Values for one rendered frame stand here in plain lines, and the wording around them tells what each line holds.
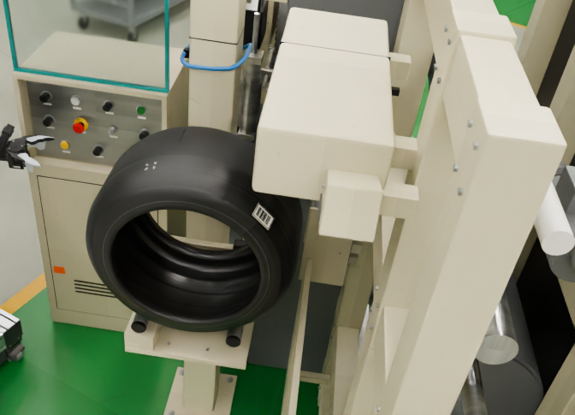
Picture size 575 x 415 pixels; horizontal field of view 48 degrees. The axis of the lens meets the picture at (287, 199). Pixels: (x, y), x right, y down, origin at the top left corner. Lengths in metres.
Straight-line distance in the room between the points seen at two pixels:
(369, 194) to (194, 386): 1.78
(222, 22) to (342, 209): 0.80
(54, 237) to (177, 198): 1.33
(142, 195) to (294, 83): 0.52
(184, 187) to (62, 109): 1.04
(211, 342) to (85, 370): 1.09
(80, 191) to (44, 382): 0.87
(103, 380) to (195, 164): 1.59
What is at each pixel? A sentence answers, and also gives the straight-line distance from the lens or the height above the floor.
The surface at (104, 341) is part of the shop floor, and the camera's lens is 3.14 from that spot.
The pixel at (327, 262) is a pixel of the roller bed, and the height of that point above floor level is 1.00.
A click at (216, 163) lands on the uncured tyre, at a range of 1.62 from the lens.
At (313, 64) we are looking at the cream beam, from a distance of 1.41.
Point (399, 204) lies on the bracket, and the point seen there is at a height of 1.67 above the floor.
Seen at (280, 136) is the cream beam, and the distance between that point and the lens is 1.16.
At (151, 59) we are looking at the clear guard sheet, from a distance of 2.29.
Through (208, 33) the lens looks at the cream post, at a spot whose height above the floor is 1.67.
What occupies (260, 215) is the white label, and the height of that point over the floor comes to 1.38.
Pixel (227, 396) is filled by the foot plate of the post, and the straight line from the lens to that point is 2.92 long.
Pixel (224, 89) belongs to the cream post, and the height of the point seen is 1.52.
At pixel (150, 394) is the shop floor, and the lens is 2.94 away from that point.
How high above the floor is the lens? 2.38
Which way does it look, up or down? 37 degrees down
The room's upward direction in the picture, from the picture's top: 8 degrees clockwise
